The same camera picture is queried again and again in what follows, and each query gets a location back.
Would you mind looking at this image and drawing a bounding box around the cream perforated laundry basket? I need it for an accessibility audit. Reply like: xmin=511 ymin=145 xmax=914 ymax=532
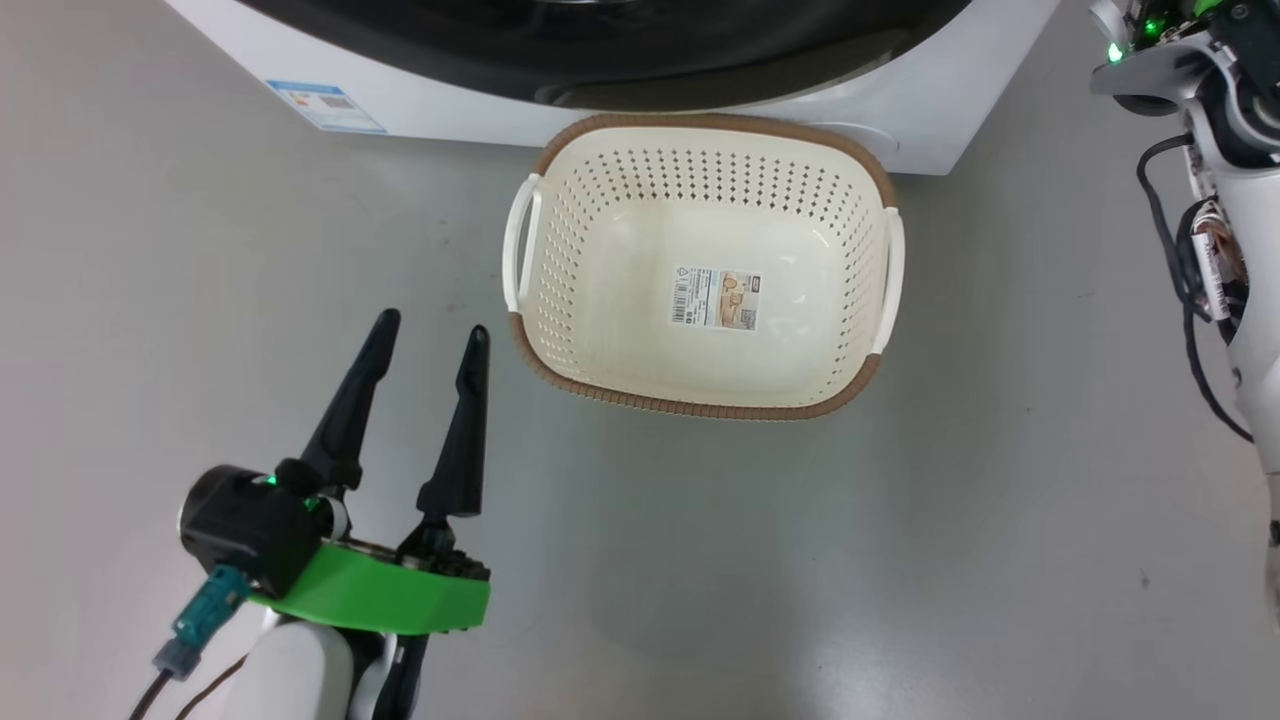
xmin=502 ymin=112 xmax=907 ymax=422

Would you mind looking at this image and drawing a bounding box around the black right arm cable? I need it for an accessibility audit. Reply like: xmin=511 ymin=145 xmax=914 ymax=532
xmin=1136 ymin=133 xmax=1257 ymax=444

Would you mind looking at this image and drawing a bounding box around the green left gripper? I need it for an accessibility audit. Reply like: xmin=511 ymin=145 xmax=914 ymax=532
xmin=248 ymin=309 xmax=493 ymax=637

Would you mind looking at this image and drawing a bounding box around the white front-load washing machine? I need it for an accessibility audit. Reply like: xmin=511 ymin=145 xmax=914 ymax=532
xmin=165 ymin=0 xmax=1061 ymax=177

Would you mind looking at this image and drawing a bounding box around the basket product label sticker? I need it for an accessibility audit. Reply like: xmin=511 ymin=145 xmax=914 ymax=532
xmin=669 ymin=265 xmax=762 ymax=333

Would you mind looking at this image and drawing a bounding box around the thin brown left arm cable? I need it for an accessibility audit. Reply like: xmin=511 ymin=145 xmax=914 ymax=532
xmin=174 ymin=654 xmax=247 ymax=720

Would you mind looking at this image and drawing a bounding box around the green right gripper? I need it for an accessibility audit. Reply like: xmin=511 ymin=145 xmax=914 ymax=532
xmin=1125 ymin=0 xmax=1236 ymax=47

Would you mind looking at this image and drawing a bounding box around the teal left camera connector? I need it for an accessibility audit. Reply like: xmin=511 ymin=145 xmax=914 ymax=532
xmin=152 ymin=564 xmax=252 ymax=682

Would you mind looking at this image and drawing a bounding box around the blue energy label sticker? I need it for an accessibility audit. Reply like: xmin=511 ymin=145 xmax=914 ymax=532
xmin=266 ymin=80 xmax=388 ymax=135

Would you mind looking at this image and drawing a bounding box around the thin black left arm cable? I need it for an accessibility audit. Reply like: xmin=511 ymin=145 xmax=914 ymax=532
xmin=127 ymin=668 xmax=177 ymax=720

